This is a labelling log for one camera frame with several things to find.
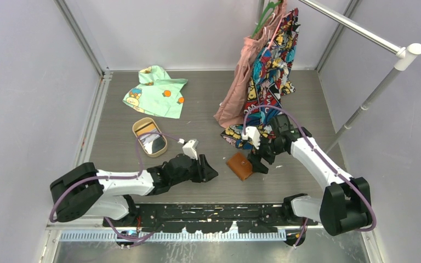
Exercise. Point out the pink hanging garment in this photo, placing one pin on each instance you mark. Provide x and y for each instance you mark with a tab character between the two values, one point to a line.
230	111

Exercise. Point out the gold credit card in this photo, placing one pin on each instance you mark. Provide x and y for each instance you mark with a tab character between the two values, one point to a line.
145	128

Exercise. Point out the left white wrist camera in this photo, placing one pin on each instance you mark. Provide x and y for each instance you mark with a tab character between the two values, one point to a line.
189	147

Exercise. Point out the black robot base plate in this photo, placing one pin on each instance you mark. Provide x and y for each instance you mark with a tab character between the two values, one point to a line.
208	218

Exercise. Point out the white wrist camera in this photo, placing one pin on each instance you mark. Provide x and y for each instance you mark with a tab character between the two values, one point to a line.
252	134
189	147

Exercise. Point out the brown leather card holder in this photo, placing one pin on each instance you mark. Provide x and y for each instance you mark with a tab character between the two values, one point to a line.
240	166

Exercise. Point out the green cartoon child shirt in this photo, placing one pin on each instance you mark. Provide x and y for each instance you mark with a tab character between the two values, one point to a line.
157	94

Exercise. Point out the slotted aluminium rail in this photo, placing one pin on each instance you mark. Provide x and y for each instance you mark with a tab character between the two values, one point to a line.
232	235

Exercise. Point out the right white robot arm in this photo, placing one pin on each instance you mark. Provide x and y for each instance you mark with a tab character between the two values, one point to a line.
346	202

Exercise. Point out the white metal clothes rack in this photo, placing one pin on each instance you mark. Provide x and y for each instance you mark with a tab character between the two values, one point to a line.
390	130

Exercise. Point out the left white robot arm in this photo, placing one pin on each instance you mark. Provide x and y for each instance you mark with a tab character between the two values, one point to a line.
88	191

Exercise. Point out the green clothes hanger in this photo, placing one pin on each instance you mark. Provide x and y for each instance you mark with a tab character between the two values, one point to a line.
264	15

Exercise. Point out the colourful comic print garment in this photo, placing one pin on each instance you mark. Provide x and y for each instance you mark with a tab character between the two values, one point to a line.
268	82

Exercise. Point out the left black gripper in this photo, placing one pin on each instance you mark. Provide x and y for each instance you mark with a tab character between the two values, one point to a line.
205	171

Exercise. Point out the beige oval card tray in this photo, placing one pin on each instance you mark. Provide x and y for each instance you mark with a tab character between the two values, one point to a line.
151	152

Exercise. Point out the white VIP card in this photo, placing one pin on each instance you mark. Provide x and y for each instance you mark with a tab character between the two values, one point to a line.
151	140

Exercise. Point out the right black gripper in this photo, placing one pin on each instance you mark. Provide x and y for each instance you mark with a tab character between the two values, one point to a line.
257	166

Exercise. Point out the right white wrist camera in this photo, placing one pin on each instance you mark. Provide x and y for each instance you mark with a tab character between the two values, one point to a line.
252	134

